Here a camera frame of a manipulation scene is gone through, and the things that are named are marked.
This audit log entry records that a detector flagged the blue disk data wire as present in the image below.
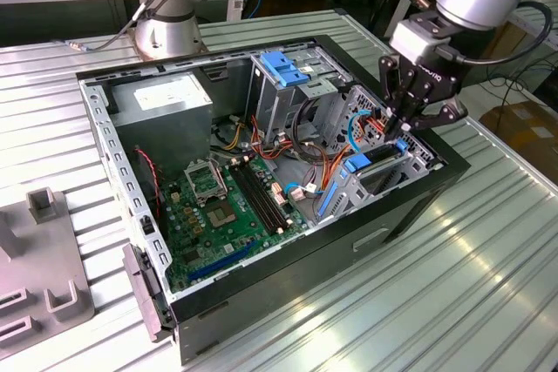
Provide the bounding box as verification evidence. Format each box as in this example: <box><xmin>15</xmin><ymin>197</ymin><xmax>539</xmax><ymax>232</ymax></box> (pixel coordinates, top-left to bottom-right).
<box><xmin>347</xmin><ymin>109</ymin><xmax>377</xmax><ymax>154</ymax></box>

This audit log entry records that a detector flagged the green motherboard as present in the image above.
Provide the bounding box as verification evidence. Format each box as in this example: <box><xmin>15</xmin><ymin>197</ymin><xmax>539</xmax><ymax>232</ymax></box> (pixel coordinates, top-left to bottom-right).
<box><xmin>163</xmin><ymin>156</ymin><xmax>313</xmax><ymax>294</ymax></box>

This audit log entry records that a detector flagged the cable with metal plug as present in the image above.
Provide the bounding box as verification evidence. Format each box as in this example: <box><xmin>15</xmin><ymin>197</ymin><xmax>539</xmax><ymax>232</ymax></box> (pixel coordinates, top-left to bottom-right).
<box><xmin>51</xmin><ymin>38</ymin><xmax>136</xmax><ymax>51</ymax></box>

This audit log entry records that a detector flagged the yellow orange wire bundle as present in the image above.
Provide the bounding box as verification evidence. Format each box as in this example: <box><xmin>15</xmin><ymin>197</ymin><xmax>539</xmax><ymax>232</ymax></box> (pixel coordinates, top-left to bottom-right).
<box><xmin>220</xmin><ymin>121</ymin><xmax>245</xmax><ymax>151</ymax></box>

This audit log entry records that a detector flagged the blue plastic drive latch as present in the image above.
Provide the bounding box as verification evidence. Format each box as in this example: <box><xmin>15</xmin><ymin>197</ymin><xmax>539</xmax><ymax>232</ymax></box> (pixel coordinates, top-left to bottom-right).
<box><xmin>260</xmin><ymin>51</ymin><xmax>311</xmax><ymax>89</ymax></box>

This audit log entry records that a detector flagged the slatted metal side table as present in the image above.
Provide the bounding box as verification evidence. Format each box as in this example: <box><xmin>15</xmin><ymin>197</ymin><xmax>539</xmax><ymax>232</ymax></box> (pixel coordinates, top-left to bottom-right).
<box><xmin>505</xmin><ymin>0</ymin><xmax>558</xmax><ymax>81</ymax></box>

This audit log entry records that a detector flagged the metal socket cover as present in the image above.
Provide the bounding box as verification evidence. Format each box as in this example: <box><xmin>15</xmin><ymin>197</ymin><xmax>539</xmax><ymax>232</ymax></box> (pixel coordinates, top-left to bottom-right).
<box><xmin>182</xmin><ymin>157</ymin><xmax>228</xmax><ymax>206</ymax></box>

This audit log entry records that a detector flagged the red orange wire bundle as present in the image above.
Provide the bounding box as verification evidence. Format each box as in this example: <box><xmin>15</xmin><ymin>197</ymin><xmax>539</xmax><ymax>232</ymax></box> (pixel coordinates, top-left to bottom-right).
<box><xmin>249</xmin><ymin>113</ymin><xmax>302</xmax><ymax>162</ymax></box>

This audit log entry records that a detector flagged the black PC case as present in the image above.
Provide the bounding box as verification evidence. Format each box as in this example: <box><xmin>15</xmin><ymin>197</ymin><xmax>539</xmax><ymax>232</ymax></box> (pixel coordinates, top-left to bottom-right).
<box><xmin>74</xmin><ymin>34</ymin><xmax>472</xmax><ymax>367</ymax></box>

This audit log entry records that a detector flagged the grey power supply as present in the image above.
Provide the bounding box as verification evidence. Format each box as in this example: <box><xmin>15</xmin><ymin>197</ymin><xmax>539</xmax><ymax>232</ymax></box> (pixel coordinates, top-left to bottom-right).
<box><xmin>108</xmin><ymin>71</ymin><xmax>214</xmax><ymax>181</ymax></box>

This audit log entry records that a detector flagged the grey metal drive cage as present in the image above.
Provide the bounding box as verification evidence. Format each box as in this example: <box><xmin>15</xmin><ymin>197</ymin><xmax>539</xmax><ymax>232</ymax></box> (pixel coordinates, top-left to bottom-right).
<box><xmin>243</xmin><ymin>49</ymin><xmax>354</xmax><ymax>151</ymax></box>

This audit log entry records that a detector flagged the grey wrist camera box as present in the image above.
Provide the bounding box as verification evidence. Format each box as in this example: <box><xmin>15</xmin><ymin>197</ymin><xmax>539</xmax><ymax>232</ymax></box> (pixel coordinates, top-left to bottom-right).
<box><xmin>389</xmin><ymin>21</ymin><xmax>453</xmax><ymax>64</ymax></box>

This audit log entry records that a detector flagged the blue wire with white label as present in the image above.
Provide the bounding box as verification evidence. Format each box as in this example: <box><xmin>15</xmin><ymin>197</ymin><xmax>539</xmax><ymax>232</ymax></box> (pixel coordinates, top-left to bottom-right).
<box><xmin>282</xmin><ymin>182</ymin><xmax>327</xmax><ymax>204</ymax></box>

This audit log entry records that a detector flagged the blue expansion slot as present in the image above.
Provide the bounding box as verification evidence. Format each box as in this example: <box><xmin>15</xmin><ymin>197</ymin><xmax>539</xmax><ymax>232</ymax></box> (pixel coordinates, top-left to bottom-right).
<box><xmin>187</xmin><ymin>243</ymin><xmax>255</xmax><ymax>282</ymax></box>

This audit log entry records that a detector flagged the grey parts rack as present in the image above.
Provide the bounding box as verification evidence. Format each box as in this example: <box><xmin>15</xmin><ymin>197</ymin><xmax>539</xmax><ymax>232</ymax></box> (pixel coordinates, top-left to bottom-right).
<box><xmin>0</xmin><ymin>186</ymin><xmax>97</xmax><ymax>349</ymax></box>

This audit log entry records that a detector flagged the grey card retainer bracket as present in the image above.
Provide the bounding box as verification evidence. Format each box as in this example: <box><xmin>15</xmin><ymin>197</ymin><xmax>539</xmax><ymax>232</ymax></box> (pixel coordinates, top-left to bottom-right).
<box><xmin>121</xmin><ymin>241</ymin><xmax>178</xmax><ymax>343</ymax></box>

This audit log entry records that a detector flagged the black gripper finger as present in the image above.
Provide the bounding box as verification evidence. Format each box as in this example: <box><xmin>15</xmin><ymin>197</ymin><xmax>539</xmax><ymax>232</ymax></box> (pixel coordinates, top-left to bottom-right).
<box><xmin>399</xmin><ymin>96</ymin><xmax>470</xmax><ymax>133</ymax></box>
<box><xmin>378</xmin><ymin>56</ymin><xmax>411</xmax><ymax>136</ymax></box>

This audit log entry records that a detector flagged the perforated metal disk bay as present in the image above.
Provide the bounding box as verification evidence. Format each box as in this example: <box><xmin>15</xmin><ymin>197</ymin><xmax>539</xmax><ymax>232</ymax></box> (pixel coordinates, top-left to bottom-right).
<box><xmin>313</xmin><ymin>84</ymin><xmax>446</xmax><ymax>225</ymax></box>

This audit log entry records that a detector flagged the black cable bundle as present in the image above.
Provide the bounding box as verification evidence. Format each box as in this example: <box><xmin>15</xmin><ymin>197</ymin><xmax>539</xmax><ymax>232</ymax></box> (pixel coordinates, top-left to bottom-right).
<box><xmin>290</xmin><ymin>99</ymin><xmax>335</xmax><ymax>166</ymax></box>

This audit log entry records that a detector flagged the black case fan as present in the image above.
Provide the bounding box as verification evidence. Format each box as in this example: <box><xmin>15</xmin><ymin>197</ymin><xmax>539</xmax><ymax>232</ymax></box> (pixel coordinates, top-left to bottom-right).
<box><xmin>130</xmin><ymin>145</ymin><xmax>171</xmax><ymax>242</ymax></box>

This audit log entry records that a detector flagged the hard disk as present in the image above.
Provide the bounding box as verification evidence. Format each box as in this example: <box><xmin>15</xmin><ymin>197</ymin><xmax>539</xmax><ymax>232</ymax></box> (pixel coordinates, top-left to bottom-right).
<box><xmin>316</xmin><ymin>139</ymin><xmax>411</xmax><ymax>220</ymax></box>

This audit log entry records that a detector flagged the red black twisted wire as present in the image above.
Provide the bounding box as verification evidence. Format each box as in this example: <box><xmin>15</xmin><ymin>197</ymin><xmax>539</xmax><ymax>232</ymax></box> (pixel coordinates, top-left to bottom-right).
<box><xmin>133</xmin><ymin>148</ymin><xmax>166</xmax><ymax>219</ymax></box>

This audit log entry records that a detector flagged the flat cardboard box white label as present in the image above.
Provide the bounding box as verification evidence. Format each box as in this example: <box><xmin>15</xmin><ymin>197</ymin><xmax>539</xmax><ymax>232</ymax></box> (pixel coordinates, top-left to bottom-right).
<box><xmin>479</xmin><ymin>100</ymin><xmax>558</xmax><ymax>181</ymax></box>

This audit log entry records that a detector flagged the black RAM slot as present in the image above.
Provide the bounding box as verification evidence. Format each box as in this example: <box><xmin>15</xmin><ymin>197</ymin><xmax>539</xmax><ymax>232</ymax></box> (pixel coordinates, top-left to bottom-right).
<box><xmin>247</xmin><ymin>158</ymin><xmax>292</xmax><ymax>226</ymax></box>
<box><xmin>235</xmin><ymin>161</ymin><xmax>285</xmax><ymax>233</ymax></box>
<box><xmin>242</xmin><ymin>159</ymin><xmax>289</xmax><ymax>230</ymax></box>
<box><xmin>229</xmin><ymin>163</ymin><xmax>282</xmax><ymax>236</ymax></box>

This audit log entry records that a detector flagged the orange red disk power wire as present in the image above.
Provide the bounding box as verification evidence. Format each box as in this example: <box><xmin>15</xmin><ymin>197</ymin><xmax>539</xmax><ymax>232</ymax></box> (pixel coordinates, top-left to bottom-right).
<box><xmin>364</xmin><ymin>112</ymin><xmax>396</xmax><ymax>136</ymax></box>

